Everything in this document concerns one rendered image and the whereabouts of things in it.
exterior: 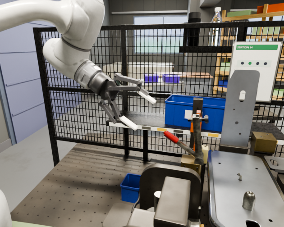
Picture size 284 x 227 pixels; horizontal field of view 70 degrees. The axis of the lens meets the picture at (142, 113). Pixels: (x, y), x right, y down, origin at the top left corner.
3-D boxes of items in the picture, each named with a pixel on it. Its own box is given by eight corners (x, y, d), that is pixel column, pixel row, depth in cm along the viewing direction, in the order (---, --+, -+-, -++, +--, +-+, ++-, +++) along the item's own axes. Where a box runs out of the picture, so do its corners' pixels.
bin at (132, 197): (139, 205, 98) (139, 189, 96) (120, 200, 101) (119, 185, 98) (145, 190, 109) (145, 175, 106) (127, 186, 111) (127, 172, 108)
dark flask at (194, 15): (199, 46, 116) (201, 11, 110) (185, 46, 118) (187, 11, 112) (199, 46, 122) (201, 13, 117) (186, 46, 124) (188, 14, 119)
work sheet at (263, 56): (270, 102, 108) (283, 41, 99) (225, 99, 114) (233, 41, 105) (269, 101, 110) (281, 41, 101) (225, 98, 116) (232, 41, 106)
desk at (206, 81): (209, 107, 498) (213, 76, 474) (151, 105, 518) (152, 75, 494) (204, 100, 567) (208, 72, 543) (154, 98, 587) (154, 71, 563)
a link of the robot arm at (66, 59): (68, 86, 71) (81, 53, 64) (33, 60, 71) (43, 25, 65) (85, 79, 80) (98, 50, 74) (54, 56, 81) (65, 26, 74)
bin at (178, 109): (223, 132, 99) (227, 106, 95) (163, 124, 110) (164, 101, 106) (224, 121, 114) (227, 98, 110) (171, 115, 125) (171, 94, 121)
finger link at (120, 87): (112, 88, 74) (112, 85, 73) (142, 88, 71) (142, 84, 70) (108, 91, 70) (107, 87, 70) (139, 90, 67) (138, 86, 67)
